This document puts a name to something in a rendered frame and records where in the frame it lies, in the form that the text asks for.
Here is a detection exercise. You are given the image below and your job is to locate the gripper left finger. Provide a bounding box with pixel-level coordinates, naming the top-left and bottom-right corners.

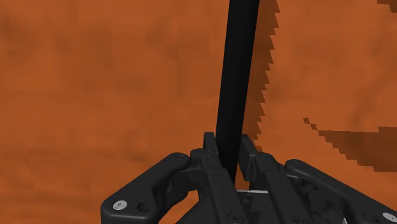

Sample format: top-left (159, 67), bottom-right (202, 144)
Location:
top-left (100, 131), bottom-right (249, 224)

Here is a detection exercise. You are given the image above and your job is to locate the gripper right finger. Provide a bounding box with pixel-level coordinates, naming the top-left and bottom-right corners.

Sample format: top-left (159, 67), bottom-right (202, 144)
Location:
top-left (238, 134), bottom-right (397, 224)

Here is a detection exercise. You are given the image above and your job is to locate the long black stick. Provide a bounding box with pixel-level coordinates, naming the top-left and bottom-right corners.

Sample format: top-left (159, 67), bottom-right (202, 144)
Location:
top-left (215, 0), bottom-right (261, 182)

